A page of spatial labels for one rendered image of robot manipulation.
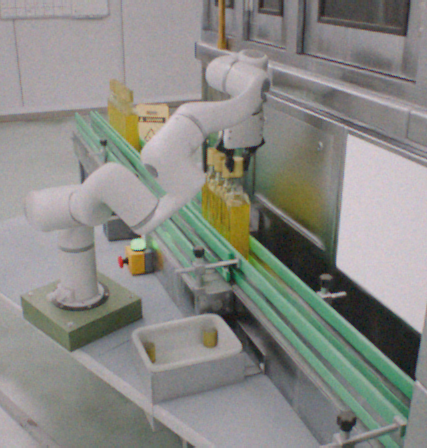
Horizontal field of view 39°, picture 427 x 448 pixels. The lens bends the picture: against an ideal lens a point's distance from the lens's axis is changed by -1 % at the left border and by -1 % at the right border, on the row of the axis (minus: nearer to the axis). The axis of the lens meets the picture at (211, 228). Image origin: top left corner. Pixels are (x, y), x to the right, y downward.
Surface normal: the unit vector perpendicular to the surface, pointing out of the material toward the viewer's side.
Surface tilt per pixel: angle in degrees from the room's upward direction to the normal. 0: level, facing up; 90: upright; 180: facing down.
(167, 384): 90
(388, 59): 90
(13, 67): 90
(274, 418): 0
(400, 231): 90
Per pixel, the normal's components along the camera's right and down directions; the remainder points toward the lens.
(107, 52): 0.36, 0.36
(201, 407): 0.00, -0.92
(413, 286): -0.93, 0.15
